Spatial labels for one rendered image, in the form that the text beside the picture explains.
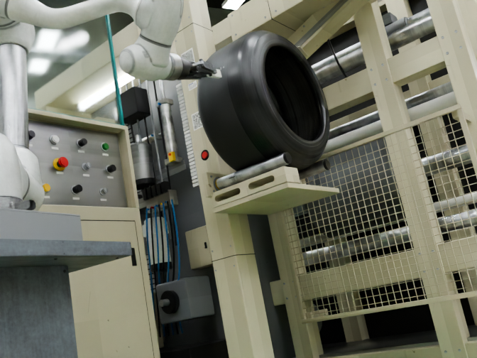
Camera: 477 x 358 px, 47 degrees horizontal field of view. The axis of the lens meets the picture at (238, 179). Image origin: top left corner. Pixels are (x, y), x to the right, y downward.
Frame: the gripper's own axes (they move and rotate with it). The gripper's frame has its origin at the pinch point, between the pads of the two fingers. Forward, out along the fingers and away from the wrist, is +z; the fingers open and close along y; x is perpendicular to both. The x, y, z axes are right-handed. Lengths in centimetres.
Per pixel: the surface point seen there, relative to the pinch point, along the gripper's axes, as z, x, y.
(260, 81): 10.0, 7.2, -11.9
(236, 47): 11.2, -9.4, -5.0
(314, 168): 40, 40, -6
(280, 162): 12.9, 36.8, -8.6
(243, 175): 12.8, 36.6, 8.7
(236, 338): 12, 96, 33
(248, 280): 21, 75, 26
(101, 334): -28, 79, 59
